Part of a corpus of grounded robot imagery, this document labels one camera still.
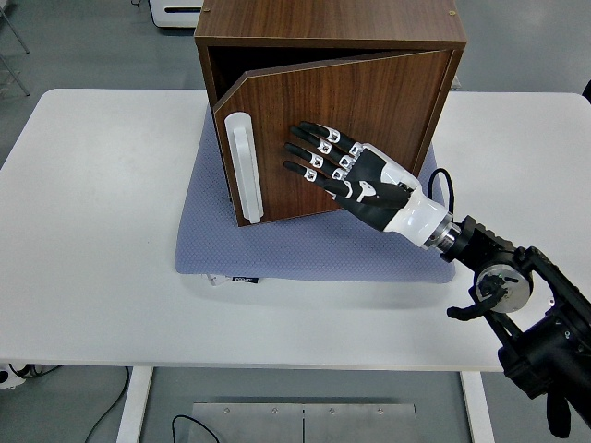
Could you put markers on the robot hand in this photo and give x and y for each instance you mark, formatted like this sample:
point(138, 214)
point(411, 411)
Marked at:
point(369, 173)

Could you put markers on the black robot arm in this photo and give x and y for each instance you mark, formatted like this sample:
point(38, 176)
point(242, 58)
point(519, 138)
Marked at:
point(540, 341)

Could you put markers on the brown wooden cabinet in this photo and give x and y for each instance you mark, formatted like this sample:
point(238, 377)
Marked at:
point(323, 20)

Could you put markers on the blue dotted mat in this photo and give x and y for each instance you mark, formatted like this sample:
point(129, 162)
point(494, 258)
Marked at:
point(300, 249)

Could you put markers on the black mat label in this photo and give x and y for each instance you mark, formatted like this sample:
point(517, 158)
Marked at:
point(245, 279)

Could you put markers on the clear plastic tag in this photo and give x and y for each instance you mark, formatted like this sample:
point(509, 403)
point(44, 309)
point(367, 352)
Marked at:
point(213, 279)

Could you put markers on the white appliance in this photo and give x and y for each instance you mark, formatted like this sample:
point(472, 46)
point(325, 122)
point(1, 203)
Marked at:
point(177, 11)

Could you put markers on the white table leg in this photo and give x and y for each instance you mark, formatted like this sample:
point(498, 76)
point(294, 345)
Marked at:
point(134, 406)
point(478, 410)

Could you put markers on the grey metal plate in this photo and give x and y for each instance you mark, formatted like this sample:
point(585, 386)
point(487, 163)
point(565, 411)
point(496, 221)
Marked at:
point(258, 424)

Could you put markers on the grey metal rack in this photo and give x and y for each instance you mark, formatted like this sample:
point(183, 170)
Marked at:
point(18, 69)

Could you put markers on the white power strip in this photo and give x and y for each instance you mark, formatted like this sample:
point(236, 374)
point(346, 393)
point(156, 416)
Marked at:
point(10, 376)

